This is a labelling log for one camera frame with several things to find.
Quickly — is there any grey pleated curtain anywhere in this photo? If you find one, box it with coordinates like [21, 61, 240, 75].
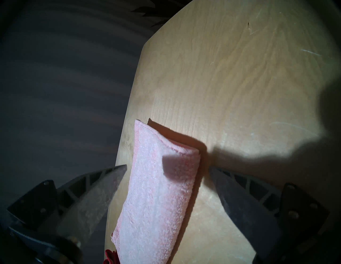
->
[0, 0, 192, 256]

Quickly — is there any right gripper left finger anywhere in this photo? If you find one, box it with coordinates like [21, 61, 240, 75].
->
[5, 164, 128, 240]

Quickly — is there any tall dark leafy plant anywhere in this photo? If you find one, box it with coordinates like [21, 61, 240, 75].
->
[131, 0, 187, 27]

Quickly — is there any red towel with gold pattern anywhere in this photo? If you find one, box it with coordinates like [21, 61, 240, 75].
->
[103, 249, 119, 264]

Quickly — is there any plain pink towel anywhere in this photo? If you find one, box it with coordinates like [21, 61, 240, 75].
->
[111, 119, 201, 264]

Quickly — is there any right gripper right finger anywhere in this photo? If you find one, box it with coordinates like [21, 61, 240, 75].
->
[209, 167, 331, 260]

